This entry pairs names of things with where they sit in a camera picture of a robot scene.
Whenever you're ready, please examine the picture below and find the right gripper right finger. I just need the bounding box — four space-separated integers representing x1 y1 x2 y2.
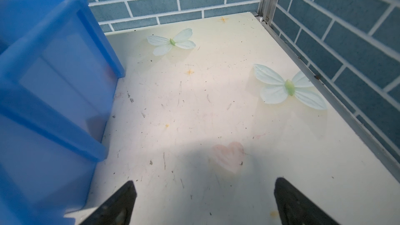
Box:
274 177 338 225

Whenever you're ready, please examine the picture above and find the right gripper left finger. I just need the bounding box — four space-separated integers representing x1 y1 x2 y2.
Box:
81 180 137 225

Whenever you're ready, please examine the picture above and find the blue three-compartment bin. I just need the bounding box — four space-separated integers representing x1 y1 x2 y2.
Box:
1 0 125 225

